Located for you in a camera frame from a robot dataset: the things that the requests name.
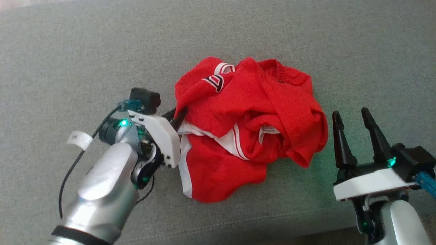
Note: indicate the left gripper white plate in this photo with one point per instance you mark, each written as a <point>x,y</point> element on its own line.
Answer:
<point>163,139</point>

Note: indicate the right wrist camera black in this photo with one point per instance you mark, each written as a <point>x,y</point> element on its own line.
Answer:
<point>415,161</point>

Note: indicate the red shorts with white stripes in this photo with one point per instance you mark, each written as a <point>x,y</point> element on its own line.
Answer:
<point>296,112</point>

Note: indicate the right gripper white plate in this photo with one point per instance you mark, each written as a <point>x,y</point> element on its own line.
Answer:
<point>371,182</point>

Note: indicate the grey sofa seat cushion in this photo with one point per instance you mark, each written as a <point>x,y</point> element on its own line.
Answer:
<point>68,51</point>

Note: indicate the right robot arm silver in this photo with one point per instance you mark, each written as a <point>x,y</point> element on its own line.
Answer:
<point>398,221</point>

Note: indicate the red jersey with white sleeves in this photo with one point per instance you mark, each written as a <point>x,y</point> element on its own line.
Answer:
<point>211,177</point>

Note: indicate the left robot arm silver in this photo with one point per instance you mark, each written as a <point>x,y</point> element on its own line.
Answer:
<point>102,190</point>

